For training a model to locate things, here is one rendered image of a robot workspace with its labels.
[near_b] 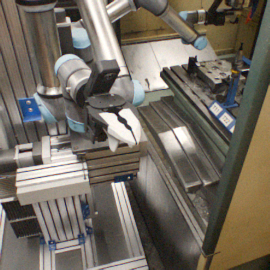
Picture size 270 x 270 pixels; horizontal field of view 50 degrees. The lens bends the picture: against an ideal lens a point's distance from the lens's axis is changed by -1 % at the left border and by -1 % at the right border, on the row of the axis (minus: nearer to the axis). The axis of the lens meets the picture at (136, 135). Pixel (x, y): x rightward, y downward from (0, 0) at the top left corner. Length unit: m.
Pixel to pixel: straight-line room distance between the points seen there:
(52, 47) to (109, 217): 1.39
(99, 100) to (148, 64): 2.13
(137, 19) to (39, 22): 1.92
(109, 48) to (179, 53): 2.07
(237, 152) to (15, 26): 0.83
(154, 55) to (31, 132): 1.70
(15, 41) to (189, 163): 1.10
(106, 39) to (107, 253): 1.40
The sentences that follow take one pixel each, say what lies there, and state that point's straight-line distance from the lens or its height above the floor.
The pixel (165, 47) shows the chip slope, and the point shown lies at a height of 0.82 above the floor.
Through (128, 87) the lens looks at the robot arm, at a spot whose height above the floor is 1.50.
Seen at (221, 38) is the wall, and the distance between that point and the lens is 3.26.
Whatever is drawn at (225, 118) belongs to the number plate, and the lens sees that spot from 1.70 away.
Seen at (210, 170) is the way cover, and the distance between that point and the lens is 1.68.
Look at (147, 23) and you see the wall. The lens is 2.82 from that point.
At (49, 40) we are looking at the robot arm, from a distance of 0.93.
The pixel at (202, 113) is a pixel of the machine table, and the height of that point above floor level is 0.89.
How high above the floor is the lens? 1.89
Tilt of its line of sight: 39 degrees down
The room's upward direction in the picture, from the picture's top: straight up
